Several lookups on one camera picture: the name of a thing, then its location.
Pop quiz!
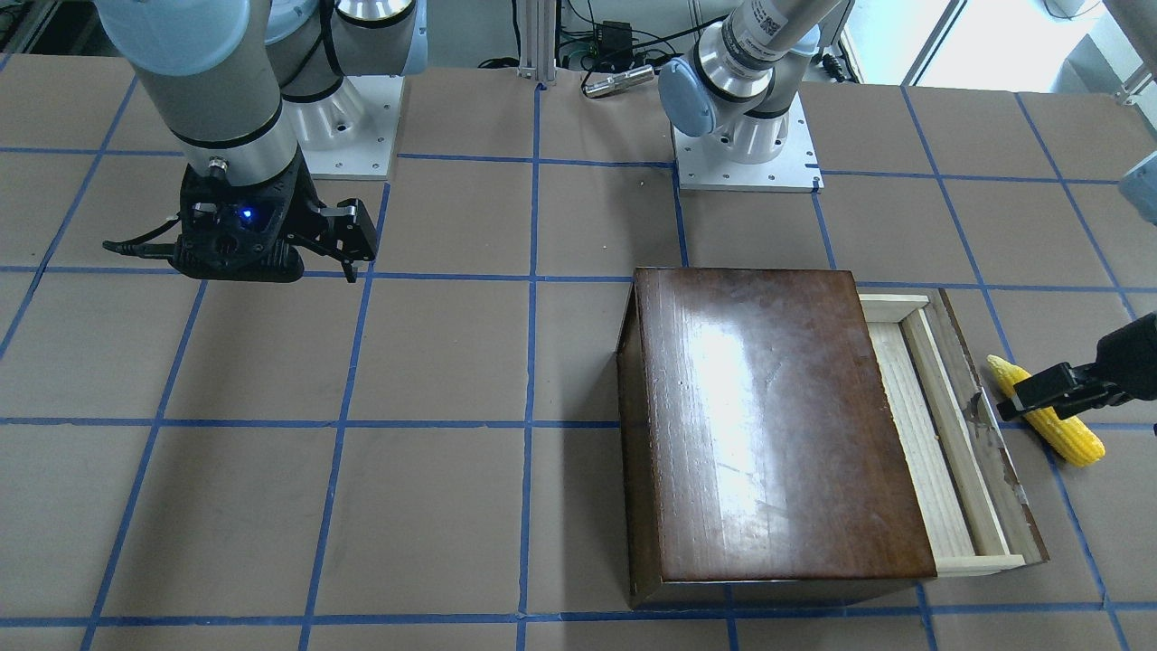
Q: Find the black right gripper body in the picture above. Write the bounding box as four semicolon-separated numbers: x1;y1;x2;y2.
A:
170;151;336;283

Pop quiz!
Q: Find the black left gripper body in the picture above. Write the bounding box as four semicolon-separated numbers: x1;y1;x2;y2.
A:
1092;312;1156;402

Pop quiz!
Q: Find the yellow toy corn cob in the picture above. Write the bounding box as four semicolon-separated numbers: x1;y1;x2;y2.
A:
986;354;1106;468

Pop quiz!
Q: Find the dark brown wooden drawer box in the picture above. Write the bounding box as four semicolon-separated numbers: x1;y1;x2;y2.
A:
616;268;1051;609

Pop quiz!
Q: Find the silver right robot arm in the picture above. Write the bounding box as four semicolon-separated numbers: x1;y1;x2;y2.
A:
96;1;428;283

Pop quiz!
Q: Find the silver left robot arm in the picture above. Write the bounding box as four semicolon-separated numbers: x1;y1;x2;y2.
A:
658;1;1154;336

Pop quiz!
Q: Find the black electronics box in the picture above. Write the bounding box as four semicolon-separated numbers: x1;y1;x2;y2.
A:
594;20;634;59

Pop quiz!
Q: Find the silver metal cylinder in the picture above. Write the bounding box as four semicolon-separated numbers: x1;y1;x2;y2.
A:
581;62;656;99

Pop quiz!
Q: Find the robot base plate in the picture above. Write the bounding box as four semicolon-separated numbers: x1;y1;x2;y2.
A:
285;77;406;182

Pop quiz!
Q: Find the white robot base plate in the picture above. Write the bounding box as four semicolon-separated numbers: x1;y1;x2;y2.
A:
671;95;825;193

